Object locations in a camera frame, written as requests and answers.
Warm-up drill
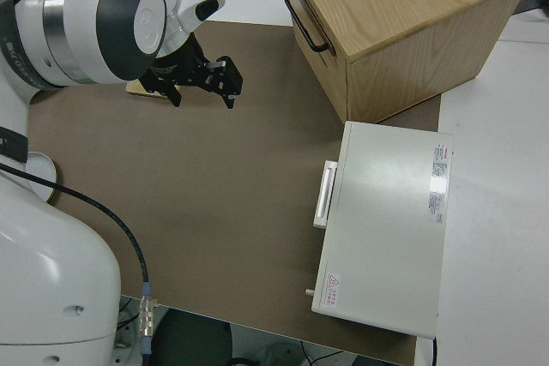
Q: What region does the black cabinet drawer handle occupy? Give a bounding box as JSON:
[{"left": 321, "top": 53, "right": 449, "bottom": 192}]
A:
[{"left": 282, "top": 0, "right": 332, "bottom": 54}]

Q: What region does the white toaster oven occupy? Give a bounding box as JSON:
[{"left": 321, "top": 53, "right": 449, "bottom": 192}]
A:
[{"left": 303, "top": 120, "right": 455, "bottom": 339}]

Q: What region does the wooden mug tree stand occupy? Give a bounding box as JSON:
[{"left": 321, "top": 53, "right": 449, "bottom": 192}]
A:
[{"left": 125, "top": 78, "right": 181, "bottom": 101}]

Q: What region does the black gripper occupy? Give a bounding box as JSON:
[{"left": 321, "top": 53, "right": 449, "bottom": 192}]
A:
[{"left": 143, "top": 35, "right": 244, "bottom": 111}]

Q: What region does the black arm cable metal connector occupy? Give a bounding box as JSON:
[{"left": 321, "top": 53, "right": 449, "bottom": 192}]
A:
[{"left": 0, "top": 0, "right": 158, "bottom": 358}]

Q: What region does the white oven door handle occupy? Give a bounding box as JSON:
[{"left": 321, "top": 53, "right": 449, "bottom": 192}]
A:
[{"left": 312, "top": 159, "right": 340, "bottom": 230}]

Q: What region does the gray plate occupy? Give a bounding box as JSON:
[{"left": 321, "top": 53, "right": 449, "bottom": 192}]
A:
[{"left": 26, "top": 150, "right": 60, "bottom": 204}]

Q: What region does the brown table mat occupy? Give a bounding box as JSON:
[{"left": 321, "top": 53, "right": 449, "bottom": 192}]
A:
[{"left": 25, "top": 19, "right": 443, "bottom": 366}]

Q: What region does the dark round pedestal base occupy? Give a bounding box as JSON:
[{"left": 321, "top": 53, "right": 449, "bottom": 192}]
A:
[{"left": 156, "top": 309, "right": 233, "bottom": 366}]

